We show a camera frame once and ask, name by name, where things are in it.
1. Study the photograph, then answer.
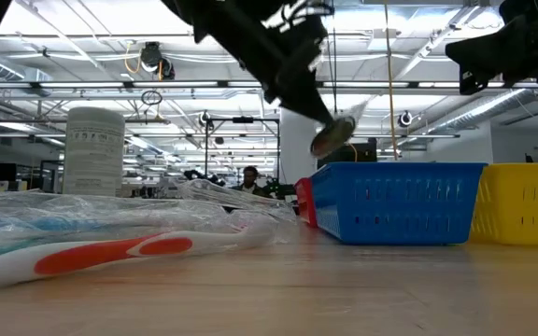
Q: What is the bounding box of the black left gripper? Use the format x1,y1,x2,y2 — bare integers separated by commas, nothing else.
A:
189,0,336,126

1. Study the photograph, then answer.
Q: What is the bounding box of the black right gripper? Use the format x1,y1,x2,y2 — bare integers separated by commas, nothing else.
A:
445,13,538,97

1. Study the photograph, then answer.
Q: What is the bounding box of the orange white wrapped toothbrush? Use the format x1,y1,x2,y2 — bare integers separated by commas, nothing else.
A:
0,218,279,288

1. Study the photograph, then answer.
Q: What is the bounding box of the white wipes canister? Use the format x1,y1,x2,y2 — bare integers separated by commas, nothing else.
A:
62,105,126,196

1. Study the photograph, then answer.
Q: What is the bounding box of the yellow hanging cable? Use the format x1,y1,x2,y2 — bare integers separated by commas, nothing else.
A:
383,0,400,162

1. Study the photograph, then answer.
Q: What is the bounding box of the yellow plastic basket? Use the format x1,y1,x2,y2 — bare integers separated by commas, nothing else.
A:
468,162,538,246

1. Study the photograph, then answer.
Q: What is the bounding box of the blue plastic basket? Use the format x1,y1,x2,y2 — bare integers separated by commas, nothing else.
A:
307,161,488,246

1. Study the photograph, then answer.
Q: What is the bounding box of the person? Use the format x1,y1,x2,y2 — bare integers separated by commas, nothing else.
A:
231,165,270,197

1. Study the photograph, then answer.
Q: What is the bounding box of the black metal frame rig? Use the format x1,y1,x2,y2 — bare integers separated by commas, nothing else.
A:
203,116,282,181

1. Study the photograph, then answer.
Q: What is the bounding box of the clear plastic wrapper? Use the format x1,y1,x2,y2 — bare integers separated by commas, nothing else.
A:
175,176,298,223

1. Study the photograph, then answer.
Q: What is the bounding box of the white building pillar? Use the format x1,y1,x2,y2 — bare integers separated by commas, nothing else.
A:
279,105,319,186

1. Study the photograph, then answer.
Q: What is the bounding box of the round brown toiletry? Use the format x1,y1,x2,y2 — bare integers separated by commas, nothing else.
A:
309,100,368,160

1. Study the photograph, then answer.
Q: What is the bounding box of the red plastic basket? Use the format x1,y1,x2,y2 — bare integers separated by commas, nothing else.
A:
293,176,319,230

